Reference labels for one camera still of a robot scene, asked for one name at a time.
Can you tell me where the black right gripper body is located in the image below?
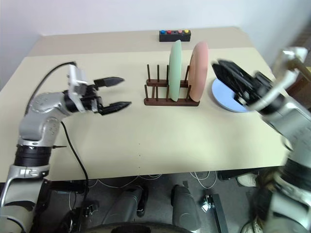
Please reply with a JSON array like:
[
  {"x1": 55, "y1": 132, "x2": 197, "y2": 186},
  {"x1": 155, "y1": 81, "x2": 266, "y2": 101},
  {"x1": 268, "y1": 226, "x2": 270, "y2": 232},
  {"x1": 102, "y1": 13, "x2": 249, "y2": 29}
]
[{"x1": 234, "y1": 72, "x2": 276, "y2": 105}]

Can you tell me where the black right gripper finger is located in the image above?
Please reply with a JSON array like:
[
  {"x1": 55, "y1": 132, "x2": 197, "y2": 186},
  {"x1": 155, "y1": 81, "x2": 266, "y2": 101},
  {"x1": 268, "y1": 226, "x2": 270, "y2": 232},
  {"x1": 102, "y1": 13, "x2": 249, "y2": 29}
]
[
  {"x1": 217, "y1": 59, "x2": 256, "y2": 83},
  {"x1": 211, "y1": 64, "x2": 246, "y2": 95}
]

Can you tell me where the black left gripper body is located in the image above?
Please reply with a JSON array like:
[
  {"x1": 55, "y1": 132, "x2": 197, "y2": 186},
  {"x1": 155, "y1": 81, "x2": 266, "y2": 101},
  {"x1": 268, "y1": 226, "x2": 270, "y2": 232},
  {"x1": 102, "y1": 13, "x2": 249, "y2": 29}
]
[{"x1": 80, "y1": 83, "x2": 103, "y2": 115}]

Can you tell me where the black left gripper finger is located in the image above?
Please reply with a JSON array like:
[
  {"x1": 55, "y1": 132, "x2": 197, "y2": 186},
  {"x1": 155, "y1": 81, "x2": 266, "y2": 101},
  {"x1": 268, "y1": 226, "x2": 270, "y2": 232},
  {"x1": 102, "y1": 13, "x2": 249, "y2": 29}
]
[
  {"x1": 98, "y1": 101, "x2": 133, "y2": 116},
  {"x1": 94, "y1": 76, "x2": 125, "y2": 88}
]

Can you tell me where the pink plate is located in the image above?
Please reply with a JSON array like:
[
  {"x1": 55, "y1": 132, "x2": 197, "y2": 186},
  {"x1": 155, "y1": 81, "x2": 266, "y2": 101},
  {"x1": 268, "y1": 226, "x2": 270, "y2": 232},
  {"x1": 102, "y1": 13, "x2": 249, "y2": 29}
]
[{"x1": 188, "y1": 41, "x2": 210, "y2": 102}]

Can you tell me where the green plate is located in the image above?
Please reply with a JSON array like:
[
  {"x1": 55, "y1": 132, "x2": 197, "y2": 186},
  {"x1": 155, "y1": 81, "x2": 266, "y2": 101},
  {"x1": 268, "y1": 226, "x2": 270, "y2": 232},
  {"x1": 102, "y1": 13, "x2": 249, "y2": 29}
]
[{"x1": 169, "y1": 39, "x2": 183, "y2": 102}]

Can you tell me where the brown wooden dish rack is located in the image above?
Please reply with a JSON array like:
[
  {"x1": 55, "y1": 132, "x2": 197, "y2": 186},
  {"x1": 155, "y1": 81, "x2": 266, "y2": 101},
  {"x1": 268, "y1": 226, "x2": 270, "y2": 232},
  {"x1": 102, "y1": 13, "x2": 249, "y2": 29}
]
[{"x1": 143, "y1": 63, "x2": 201, "y2": 107}]

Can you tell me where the blue plate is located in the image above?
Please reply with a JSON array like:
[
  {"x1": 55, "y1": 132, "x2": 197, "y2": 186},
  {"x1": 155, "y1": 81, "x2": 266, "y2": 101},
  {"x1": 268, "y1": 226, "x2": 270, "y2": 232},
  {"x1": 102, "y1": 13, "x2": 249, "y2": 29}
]
[{"x1": 211, "y1": 78, "x2": 259, "y2": 114}]

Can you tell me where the beige table cover sheet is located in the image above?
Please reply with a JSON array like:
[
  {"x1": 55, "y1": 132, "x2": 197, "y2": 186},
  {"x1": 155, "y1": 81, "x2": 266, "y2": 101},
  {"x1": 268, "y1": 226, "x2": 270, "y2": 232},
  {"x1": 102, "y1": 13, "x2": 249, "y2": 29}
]
[{"x1": 0, "y1": 47, "x2": 290, "y2": 183}]

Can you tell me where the brown cardboard box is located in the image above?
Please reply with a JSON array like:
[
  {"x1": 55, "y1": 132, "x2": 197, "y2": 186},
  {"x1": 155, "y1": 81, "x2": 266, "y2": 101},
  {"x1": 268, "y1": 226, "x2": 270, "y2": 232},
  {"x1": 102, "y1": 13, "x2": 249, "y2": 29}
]
[{"x1": 286, "y1": 60, "x2": 311, "y2": 103}]

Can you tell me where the black button box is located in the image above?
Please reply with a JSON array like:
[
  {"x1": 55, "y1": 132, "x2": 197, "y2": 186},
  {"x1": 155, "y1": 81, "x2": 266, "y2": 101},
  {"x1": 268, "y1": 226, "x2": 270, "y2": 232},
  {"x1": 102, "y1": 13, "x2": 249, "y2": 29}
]
[{"x1": 159, "y1": 30, "x2": 191, "y2": 43}]

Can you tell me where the black box under table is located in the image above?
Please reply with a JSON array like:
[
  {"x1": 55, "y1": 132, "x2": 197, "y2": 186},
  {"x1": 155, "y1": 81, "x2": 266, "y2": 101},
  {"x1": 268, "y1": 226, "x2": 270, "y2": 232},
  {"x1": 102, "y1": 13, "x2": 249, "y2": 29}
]
[{"x1": 52, "y1": 181, "x2": 86, "y2": 194}]

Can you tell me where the white shoe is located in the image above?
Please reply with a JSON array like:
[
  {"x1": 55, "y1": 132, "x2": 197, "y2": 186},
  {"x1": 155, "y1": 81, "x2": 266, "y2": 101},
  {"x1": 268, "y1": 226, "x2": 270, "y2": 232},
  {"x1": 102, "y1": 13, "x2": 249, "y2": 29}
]
[{"x1": 237, "y1": 174, "x2": 259, "y2": 188}]

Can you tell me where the dark rounded shape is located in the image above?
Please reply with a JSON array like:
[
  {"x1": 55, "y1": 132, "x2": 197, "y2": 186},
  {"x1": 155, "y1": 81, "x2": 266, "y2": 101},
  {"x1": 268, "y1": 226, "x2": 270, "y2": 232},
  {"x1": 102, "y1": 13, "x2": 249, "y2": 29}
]
[
  {"x1": 101, "y1": 185, "x2": 149, "y2": 233},
  {"x1": 171, "y1": 184, "x2": 203, "y2": 232}
]

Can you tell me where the black metal table foot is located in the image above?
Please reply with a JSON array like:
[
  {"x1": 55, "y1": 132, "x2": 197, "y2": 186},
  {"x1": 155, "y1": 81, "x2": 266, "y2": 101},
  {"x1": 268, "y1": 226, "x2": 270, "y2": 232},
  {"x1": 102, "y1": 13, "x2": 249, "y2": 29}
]
[{"x1": 203, "y1": 193, "x2": 229, "y2": 233}]

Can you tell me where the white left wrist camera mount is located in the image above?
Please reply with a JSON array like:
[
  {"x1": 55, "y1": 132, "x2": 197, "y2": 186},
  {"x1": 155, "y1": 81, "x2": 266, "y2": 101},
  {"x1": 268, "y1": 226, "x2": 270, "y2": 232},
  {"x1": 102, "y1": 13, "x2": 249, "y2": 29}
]
[{"x1": 66, "y1": 64, "x2": 89, "y2": 113}]

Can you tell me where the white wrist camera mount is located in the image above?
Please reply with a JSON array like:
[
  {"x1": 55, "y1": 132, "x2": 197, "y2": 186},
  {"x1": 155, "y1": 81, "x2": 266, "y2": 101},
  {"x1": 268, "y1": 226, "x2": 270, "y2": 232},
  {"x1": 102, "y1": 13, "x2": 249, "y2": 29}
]
[
  {"x1": 66, "y1": 64, "x2": 89, "y2": 113},
  {"x1": 247, "y1": 47, "x2": 311, "y2": 113}
]

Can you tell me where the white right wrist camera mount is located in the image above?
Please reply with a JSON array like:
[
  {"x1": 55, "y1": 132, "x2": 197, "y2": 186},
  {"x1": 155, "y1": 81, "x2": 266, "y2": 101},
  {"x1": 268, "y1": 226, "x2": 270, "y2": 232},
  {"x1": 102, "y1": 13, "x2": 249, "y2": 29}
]
[{"x1": 247, "y1": 47, "x2": 311, "y2": 113}]

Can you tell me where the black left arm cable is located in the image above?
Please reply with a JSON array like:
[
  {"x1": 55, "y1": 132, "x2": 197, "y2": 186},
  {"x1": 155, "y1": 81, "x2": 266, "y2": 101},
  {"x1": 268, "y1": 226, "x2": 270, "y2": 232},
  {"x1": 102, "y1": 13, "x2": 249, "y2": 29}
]
[{"x1": 24, "y1": 61, "x2": 89, "y2": 198}]

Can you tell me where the white floor cable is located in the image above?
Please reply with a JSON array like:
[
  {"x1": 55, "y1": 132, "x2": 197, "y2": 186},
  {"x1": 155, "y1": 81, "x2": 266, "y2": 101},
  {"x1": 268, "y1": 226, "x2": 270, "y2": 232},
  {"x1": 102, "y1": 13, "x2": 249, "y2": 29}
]
[{"x1": 189, "y1": 171, "x2": 218, "y2": 189}]

